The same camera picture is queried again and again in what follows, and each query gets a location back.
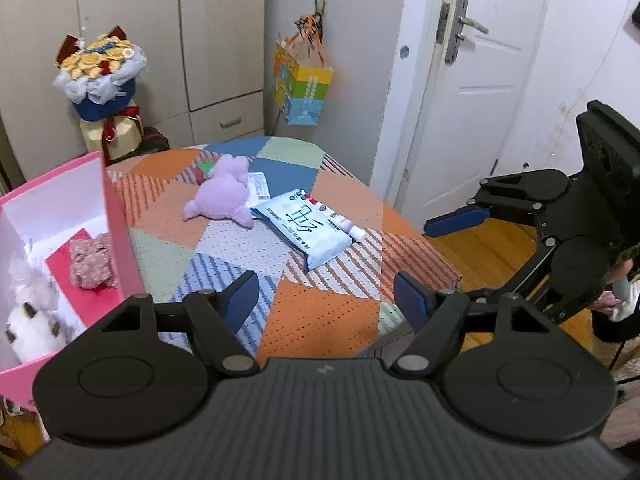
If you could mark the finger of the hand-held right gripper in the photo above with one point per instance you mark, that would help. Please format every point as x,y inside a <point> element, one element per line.
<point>457,221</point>
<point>487,294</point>

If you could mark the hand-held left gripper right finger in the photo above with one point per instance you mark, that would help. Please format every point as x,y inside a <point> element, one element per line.
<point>410,300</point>

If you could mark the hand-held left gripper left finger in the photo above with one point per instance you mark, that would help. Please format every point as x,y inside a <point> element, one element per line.
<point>242,300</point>

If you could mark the blue white wet wipes pack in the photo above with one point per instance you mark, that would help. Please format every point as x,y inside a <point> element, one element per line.
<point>305,230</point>

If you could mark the white cream tube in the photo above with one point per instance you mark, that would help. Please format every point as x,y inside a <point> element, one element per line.
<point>346,225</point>

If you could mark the purple plush toy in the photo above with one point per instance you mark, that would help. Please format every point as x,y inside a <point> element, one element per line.
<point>220,195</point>

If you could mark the pink cardboard box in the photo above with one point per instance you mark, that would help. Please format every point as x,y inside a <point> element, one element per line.
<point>120,230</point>

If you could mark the red envelope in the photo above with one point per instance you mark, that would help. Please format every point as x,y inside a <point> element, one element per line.
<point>95,305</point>

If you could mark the pink floral cloth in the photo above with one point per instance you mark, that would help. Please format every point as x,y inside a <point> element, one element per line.
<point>90,260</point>

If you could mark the white plush dog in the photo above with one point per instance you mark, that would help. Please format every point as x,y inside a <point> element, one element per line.
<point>35,335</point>

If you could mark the white mesh pouch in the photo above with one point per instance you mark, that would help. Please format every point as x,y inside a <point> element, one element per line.
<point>30,280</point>

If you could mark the person's right hand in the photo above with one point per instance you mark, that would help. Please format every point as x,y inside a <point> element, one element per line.
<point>612,300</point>

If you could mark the patchwork blanket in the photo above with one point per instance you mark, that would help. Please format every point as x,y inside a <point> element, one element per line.
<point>320,320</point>

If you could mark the white door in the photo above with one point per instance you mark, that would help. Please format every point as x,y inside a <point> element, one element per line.
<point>475,135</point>

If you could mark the red strawberry plush toy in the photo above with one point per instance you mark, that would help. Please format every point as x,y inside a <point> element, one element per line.
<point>205,167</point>

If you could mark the colourful paper gift bag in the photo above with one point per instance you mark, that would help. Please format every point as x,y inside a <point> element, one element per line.
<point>305,95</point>

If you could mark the yellow flower bouquet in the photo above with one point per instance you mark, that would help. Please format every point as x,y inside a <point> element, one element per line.
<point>100,105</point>

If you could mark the beige wardrobe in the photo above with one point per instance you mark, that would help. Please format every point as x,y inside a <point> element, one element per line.
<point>210,35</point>

